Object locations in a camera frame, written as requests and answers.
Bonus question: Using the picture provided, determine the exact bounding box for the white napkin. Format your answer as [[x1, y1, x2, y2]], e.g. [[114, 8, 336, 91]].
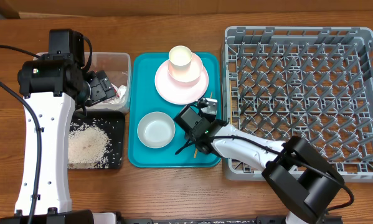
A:
[[97, 84, 127, 106]]

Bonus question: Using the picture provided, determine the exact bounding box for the pink bowl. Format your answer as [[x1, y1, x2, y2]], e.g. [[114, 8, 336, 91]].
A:
[[168, 53, 203, 85]]

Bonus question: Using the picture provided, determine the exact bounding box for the clear plastic bin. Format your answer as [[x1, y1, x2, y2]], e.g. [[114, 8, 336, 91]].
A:
[[19, 52, 131, 116]]

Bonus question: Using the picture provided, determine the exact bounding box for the white rice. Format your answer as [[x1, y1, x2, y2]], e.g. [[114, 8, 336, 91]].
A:
[[68, 120, 123, 169]]

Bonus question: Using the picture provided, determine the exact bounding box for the grey dishwasher rack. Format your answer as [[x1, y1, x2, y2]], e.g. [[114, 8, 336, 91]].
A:
[[221, 26, 373, 182]]

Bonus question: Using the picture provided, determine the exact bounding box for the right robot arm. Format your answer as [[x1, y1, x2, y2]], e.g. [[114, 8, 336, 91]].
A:
[[174, 105, 345, 223]]

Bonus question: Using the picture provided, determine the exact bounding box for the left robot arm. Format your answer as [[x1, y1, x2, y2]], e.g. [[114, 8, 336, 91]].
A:
[[0, 29, 116, 223]]

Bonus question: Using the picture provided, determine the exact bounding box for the white round plate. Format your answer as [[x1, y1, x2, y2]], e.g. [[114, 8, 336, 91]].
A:
[[154, 59, 209, 105]]

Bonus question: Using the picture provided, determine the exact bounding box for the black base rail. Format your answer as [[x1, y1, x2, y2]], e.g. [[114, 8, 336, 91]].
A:
[[94, 211, 343, 224]]

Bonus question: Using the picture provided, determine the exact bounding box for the teal serving tray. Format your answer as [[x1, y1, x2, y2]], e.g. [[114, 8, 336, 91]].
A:
[[128, 53, 220, 168]]

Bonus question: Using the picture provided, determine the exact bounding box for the black plastic tray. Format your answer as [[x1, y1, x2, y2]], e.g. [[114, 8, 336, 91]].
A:
[[66, 111, 126, 170]]

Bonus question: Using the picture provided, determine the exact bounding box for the grey metal bowl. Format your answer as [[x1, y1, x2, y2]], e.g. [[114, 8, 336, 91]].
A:
[[137, 111, 176, 149]]

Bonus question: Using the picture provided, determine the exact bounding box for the white cup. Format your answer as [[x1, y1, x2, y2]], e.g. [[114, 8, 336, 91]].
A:
[[169, 45, 192, 72]]

